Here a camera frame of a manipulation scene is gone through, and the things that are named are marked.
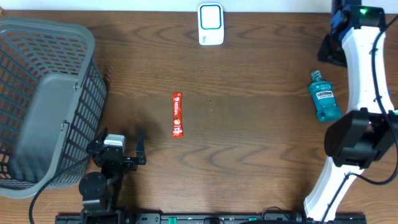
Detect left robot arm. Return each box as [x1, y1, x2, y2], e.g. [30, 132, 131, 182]
[78, 128, 147, 223]

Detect red Nescafe coffee stick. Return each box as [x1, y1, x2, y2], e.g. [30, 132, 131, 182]
[172, 92, 183, 138]

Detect blue mouthwash bottle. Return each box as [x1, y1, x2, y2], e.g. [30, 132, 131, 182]
[308, 70, 343, 122]

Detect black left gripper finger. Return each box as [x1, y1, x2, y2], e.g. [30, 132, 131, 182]
[91, 128, 108, 146]
[136, 131, 146, 158]

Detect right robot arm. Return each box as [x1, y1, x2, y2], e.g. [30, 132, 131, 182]
[303, 1, 397, 223]

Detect grey plastic shopping basket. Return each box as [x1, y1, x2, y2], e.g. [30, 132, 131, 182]
[1, 16, 107, 199]

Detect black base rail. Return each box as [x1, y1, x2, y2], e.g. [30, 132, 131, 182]
[55, 213, 368, 224]

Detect white barcode scanner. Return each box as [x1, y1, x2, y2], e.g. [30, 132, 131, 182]
[197, 3, 224, 46]

